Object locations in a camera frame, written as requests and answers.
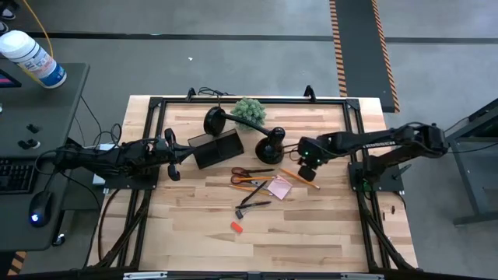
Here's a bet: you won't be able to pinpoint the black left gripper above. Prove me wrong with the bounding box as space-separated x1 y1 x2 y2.
153 127 189 183

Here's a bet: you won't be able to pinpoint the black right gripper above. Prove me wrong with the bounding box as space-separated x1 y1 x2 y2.
297 134 333 183

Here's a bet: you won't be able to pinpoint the orange pencil with eraser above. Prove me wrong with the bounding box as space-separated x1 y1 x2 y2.
233 176 274 183
279 166 321 191

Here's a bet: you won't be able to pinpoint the pink sticky note pad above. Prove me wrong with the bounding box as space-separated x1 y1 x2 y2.
266 174 293 201

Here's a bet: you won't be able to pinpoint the red and black scissors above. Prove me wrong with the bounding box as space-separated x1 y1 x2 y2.
230 166 269 189

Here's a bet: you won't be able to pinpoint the black pen white lettering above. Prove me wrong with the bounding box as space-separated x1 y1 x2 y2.
234 200 272 209

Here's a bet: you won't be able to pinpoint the black binder clip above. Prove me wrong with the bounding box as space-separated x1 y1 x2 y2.
234 205 254 220

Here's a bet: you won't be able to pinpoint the black mesh desk organizer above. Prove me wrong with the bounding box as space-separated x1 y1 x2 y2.
187 128 245 170

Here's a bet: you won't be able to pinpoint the black gooseneck desk lamp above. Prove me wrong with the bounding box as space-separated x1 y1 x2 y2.
203 106 287 166

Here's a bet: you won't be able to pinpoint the white power box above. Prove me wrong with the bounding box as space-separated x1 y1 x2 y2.
92 142 117 187

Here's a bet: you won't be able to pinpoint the green potted artificial plant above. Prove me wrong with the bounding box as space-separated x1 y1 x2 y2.
230 96 268 131

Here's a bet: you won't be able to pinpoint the black side desk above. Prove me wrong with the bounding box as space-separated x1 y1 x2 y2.
0 61 91 254

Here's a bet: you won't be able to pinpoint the black hazard striped floor mat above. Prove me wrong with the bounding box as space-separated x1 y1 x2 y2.
328 0 401 114

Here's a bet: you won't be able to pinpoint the black computer mouse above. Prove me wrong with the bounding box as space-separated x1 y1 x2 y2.
28 190 54 229

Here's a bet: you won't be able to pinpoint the dark metal cart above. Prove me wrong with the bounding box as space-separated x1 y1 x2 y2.
444 96 498 226

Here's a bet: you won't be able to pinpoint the black keyboard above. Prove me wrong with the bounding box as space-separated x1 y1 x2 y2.
0 158 39 195

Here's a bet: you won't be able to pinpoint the white wipes canister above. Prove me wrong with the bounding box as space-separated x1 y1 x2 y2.
0 30 68 89

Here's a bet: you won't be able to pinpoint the dark tablet screen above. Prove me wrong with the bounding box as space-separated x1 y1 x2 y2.
0 68 23 89

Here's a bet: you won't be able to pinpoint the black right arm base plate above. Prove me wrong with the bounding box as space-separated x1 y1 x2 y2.
348 161 405 193

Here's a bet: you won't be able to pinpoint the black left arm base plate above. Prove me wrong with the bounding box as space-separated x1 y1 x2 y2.
94 166 161 191

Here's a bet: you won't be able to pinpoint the black cable bundle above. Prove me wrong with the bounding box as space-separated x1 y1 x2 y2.
72 95 124 151

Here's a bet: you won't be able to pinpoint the black lamp cable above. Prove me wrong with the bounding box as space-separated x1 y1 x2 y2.
197 86 237 97

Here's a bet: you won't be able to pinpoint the black aluminium table frame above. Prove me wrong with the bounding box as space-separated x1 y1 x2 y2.
87 95 419 280

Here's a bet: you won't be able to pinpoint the silver metal bracket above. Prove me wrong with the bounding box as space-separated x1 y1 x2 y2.
341 273 385 280
123 271 168 280

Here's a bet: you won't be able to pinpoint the yellow cable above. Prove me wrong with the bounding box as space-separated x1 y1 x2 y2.
21 0 55 87

